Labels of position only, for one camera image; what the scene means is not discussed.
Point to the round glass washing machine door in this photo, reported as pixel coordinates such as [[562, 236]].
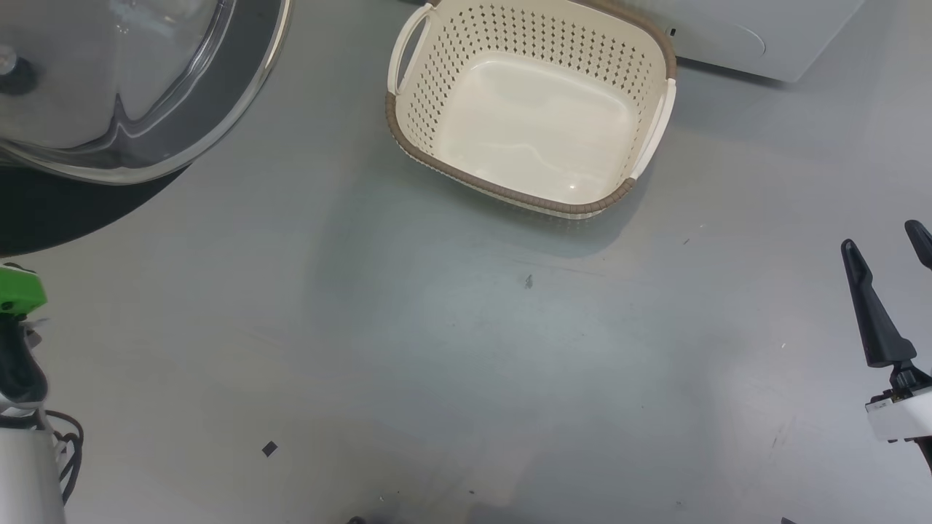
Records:
[[247, 73]]

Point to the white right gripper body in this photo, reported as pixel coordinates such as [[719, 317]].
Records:
[[903, 418]]

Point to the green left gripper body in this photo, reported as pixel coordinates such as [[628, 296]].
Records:
[[18, 291]]

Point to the cream perforated laundry basket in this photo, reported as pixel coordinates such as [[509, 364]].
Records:
[[531, 116]]

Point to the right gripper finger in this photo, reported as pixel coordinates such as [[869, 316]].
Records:
[[877, 320], [923, 244]]

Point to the small black tape square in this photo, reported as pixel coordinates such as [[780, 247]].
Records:
[[270, 449]]

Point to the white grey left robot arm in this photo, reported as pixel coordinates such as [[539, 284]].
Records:
[[25, 473]]

